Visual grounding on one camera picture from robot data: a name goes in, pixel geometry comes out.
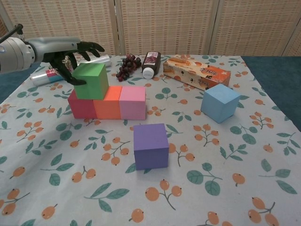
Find green block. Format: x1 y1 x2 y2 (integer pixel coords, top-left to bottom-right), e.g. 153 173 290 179
71 63 109 100

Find dark red grape bunch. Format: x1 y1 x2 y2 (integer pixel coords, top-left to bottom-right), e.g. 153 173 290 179
116 53 142 82

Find beige twine bundle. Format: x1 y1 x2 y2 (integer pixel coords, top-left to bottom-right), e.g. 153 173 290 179
61 56 72 71

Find purple block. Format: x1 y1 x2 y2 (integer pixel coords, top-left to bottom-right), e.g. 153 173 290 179
133 123 170 171

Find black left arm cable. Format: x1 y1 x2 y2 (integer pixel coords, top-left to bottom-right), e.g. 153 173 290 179
0 23 24 44

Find magenta block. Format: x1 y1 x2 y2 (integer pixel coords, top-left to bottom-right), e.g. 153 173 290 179
67 90 98 120

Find woven bamboo folding screen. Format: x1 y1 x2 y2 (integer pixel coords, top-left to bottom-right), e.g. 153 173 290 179
0 0 301 57

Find light blue block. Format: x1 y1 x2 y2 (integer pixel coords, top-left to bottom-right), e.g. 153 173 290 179
200 84 241 124

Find floral fruit print tablecloth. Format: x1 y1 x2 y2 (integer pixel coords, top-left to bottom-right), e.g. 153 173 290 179
0 54 301 226

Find orange biscuit box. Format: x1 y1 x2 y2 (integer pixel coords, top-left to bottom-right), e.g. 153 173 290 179
163 54 232 91

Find pink block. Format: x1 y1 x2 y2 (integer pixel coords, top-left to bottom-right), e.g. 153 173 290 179
119 86 147 121

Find dark grape juice bottle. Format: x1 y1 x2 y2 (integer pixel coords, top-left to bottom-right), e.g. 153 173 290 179
142 51 162 78

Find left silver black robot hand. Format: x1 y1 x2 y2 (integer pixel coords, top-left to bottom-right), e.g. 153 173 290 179
30 37 105 86

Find clear plastic wrap roll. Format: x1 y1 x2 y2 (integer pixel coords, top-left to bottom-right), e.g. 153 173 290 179
30 55 111 86

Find orange block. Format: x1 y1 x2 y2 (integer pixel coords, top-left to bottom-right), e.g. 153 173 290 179
93 86 123 120

